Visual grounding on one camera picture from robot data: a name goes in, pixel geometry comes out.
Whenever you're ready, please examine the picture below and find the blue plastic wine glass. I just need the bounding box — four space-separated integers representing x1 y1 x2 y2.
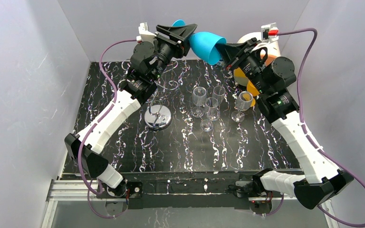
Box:
189 31 226 65

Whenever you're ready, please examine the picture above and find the clear champagne flute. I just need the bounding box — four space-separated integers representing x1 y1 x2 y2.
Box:
212 86 226 106

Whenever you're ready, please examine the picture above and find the clear wine glass front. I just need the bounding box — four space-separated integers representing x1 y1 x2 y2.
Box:
200 97 219 132

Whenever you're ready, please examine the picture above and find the clear wine glass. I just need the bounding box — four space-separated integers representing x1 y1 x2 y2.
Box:
191 86 207 118
200 97 219 132
231 91 253 123

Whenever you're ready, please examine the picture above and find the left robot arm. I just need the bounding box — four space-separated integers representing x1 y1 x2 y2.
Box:
64 23 197 195

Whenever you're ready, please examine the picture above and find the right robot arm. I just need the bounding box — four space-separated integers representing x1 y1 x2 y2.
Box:
215 38 353 209

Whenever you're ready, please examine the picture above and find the clear wine glass right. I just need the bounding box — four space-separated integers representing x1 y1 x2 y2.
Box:
231 91 253 123

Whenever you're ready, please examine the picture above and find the clear wine glass left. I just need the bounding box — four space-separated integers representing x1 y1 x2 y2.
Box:
191 86 207 118

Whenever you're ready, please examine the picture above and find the chrome wine glass rack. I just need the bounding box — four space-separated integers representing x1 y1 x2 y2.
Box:
121 58 180 131

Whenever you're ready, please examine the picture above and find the small blue lidded jar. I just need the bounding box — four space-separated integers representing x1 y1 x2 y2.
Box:
216 60 225 66

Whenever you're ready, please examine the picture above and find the white orange cylindrical appliance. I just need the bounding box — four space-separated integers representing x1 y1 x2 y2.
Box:
232 31 281 87

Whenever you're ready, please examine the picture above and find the orange plastic goblet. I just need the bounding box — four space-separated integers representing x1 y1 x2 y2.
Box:
246 81 260 107

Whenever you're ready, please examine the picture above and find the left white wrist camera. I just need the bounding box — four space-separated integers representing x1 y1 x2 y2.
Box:
136 22 156 44

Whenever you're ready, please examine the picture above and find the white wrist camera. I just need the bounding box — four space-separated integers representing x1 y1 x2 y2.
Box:
261 23 279 42
136 22 156 44

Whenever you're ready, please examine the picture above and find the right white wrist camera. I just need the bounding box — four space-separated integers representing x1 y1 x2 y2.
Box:
261 23 279 42

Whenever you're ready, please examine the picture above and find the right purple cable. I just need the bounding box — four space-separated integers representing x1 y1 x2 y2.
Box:
266 28 365 228

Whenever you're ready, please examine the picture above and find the purple cable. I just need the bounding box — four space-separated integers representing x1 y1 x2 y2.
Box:
266 28 365 228
77 39 138 219

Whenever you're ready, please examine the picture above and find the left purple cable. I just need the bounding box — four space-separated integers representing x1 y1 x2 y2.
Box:
77 39 138 219

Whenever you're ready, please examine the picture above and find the aluminium rail frame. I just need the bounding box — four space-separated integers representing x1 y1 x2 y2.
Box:
42 171 338 228

